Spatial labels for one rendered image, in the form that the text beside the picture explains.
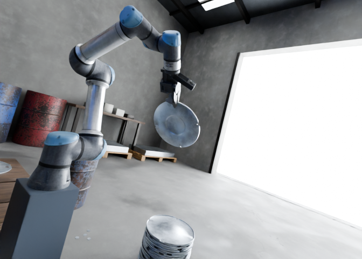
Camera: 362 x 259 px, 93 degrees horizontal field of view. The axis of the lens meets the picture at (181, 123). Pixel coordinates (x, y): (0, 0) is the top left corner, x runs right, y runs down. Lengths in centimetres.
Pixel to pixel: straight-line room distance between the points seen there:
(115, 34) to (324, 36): 449
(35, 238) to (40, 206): 13
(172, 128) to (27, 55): 359
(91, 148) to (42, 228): 35
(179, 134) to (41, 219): 70
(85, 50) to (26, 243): 80
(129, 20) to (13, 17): 370
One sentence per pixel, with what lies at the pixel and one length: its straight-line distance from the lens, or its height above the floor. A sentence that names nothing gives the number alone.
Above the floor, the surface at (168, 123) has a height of 84.
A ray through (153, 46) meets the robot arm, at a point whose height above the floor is 114.
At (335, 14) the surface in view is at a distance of 514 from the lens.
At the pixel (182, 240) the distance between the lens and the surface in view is 113.
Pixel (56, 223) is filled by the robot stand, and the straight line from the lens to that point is 98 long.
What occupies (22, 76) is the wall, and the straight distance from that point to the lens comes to 422.
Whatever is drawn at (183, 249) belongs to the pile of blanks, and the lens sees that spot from 112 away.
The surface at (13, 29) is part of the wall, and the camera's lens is 431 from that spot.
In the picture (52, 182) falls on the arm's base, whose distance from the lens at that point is 91.
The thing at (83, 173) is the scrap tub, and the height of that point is 31.
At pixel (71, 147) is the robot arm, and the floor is 63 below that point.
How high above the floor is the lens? 80
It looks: 3 degrees up
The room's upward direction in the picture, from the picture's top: 14 degrees clockwise
